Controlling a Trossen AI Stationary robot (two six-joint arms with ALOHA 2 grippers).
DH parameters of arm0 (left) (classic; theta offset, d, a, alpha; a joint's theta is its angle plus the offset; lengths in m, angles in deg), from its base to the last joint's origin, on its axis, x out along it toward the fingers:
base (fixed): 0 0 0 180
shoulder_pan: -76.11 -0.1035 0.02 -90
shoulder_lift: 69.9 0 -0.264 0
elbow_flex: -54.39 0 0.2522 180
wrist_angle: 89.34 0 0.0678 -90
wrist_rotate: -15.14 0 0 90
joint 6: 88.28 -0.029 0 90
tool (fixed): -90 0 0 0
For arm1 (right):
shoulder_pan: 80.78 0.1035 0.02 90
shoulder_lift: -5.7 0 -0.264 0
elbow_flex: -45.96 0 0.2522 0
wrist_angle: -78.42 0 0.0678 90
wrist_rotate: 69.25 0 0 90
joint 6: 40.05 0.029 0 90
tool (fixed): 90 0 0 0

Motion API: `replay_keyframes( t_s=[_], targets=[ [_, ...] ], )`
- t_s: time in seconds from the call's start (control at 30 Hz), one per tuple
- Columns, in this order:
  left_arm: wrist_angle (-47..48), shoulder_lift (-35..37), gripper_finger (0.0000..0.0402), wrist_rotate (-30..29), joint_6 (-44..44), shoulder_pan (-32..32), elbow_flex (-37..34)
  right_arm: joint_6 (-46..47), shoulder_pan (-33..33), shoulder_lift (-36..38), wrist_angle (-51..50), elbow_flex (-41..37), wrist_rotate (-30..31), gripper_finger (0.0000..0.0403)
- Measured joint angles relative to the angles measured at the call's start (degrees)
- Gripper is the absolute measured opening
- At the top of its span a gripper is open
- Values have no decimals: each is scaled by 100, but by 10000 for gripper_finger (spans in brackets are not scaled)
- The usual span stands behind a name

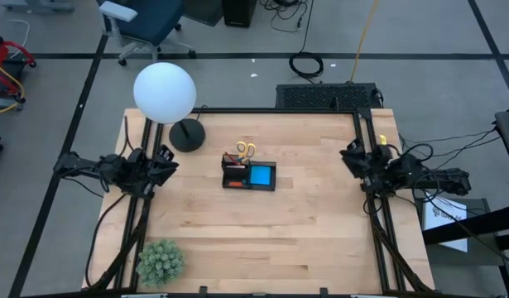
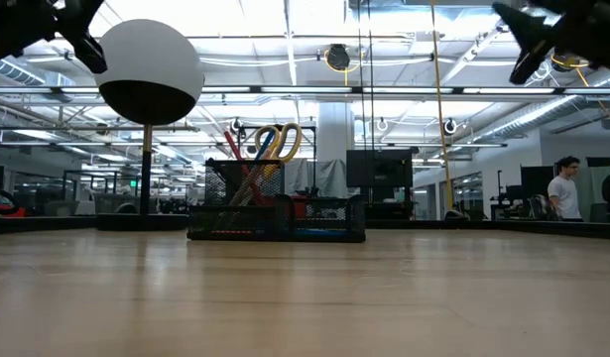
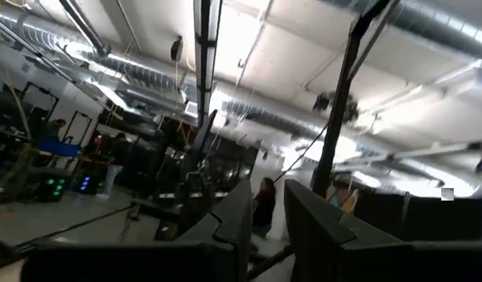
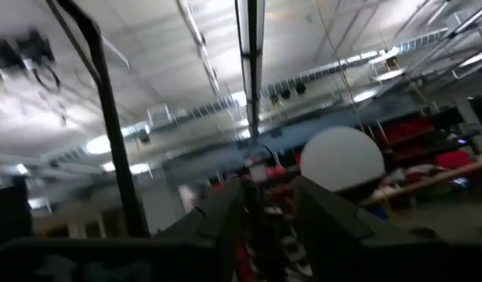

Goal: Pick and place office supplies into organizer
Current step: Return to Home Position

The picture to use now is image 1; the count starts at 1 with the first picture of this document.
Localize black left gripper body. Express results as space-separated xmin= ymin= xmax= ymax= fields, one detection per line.
xmin=148 ymin=144 xmax=177 ymax=187

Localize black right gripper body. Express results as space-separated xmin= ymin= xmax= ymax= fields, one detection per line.
xmin=344 ymin=138 xmax=394 ymax=192

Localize yellow-handled scissors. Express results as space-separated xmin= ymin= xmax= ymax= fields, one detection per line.
xmin=235 ymin=141 xmax=257 ymax=165

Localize blue sticky note pad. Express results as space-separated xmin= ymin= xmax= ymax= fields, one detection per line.
xmin=249 ymin=165 xmax=273 ymax=186

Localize black mesh desk organizer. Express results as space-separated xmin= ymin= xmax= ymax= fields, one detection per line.
xmin=221 ymin=153 xmax=277 ymax=192

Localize blue office chair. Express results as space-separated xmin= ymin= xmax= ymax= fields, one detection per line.
xmin=98 ymin=0 xmax=198 ymax=67

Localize black perforated computer case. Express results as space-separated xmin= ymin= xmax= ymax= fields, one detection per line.
xmin=275 ymin=82 xmax=383 ymax=111

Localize white globe desk lamp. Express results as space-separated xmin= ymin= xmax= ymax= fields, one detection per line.
xmin=132 ymin=61 xmax=206 ymax=153

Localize green potted plant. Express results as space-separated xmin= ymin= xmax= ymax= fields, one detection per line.
xmin=135 ymin=239 xmax=185 ymax=288

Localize white printed paper sheet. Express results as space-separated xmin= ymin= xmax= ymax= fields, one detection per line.
xmin=422 ymin=193 xmax=469 ymax=252

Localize black floor box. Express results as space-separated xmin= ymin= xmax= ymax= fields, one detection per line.
xmin=221 ymin=0 xmax=257 ymax=29

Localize black aluminium table frame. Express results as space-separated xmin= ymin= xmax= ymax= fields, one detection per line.
xmin=83 ymin=106 xmax=436 ymax=298

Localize black coiled cable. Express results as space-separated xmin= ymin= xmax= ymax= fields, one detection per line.
xmin=288 ymin=51 xmax=324 ymax=79

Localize yellow cable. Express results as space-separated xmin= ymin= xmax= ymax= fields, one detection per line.
xmin=349 ymin=0 xmax=380 ymax=83

